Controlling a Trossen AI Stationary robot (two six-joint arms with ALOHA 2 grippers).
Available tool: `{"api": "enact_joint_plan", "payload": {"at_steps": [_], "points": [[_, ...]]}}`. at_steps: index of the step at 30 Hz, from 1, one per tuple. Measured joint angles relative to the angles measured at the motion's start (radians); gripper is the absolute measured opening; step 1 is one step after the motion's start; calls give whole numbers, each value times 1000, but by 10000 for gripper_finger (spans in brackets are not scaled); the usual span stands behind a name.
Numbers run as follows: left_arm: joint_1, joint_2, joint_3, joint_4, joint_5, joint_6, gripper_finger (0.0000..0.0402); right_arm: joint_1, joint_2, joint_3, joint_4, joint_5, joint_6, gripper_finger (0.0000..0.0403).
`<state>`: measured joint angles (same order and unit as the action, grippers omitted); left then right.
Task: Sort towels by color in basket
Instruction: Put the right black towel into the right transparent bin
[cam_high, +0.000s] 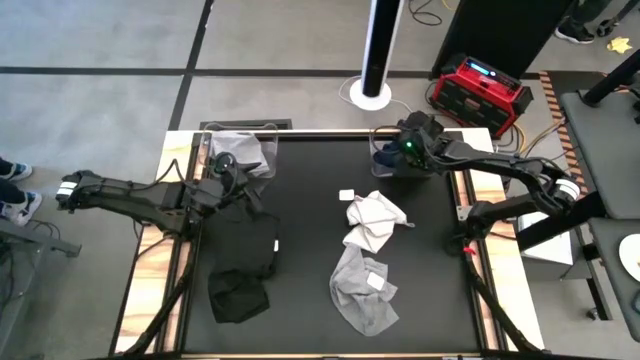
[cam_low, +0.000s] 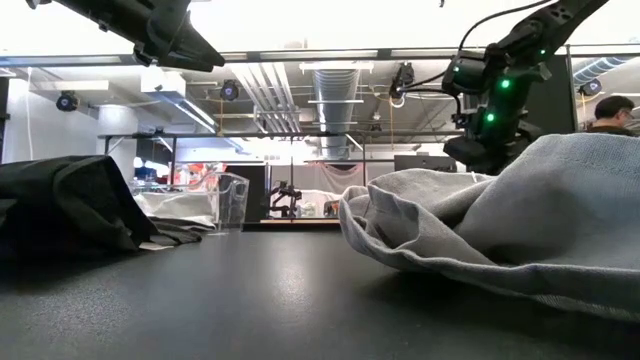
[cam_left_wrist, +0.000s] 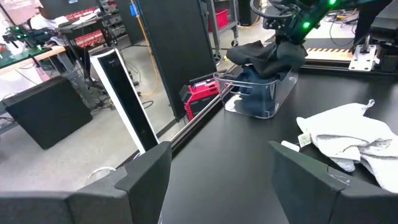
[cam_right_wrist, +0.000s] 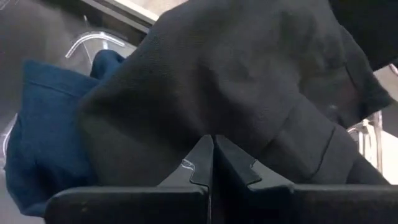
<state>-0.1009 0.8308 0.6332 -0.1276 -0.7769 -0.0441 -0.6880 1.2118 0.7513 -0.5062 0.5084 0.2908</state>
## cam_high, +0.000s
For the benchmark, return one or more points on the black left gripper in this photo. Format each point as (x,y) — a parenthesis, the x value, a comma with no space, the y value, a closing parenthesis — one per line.
(220,192)

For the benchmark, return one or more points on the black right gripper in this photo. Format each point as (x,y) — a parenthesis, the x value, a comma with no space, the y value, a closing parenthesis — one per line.
(415,150)

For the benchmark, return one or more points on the black towel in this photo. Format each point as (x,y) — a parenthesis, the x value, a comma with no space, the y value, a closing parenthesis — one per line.
(425,122)
(240,295)

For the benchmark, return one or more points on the navy blue towel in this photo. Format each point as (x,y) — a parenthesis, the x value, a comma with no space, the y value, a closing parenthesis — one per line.
(385,155)

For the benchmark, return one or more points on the white towel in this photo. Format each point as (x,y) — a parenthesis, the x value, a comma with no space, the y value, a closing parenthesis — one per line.
(372,220)

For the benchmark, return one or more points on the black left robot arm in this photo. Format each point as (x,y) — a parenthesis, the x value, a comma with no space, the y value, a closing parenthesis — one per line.
(140,200)

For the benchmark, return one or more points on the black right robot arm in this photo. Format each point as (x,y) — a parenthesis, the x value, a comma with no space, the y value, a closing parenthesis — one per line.
(500,162)

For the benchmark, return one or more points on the clear plastic basket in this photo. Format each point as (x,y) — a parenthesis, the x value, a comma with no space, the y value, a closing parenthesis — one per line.
(385,171)
(272,155)

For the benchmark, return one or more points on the red black power station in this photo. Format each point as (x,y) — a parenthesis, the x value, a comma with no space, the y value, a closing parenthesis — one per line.
(475,100)

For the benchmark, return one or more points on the black white pole stand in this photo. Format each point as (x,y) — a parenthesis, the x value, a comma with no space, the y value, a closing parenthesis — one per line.
(380,50)

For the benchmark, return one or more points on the black partition panel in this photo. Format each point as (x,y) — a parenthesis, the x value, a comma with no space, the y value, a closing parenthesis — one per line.
(500,30)

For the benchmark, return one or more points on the orange black striped floor strip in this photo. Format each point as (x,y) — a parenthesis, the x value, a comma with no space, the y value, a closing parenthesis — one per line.
(562,130)

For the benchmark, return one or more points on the white box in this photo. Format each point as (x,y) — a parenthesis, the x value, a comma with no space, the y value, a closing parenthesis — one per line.
(547,247)

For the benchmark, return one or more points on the black table mat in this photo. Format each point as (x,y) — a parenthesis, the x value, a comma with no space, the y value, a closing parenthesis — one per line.
(430,320)

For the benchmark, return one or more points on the grey side table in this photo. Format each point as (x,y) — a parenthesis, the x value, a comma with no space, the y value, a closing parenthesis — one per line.
(610,150)
(615,300)

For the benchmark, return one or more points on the person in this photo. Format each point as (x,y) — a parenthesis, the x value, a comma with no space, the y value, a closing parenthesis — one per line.
(575,32)
(25,207)

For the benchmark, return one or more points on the black caster wheel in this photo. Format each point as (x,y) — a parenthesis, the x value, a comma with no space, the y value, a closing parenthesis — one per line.
(609,26)
(592,314)

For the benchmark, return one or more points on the yellow paper star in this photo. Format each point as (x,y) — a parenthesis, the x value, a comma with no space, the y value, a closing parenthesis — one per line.
(620,45)

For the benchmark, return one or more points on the white round plate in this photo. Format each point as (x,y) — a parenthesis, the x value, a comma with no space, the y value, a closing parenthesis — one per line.
(631,257)

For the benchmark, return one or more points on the black round post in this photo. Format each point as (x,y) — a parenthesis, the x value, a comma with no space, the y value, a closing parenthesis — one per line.
(612,80)

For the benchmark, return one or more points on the grey metal desk frame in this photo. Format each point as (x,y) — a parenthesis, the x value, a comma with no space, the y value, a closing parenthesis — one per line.
(30,245)

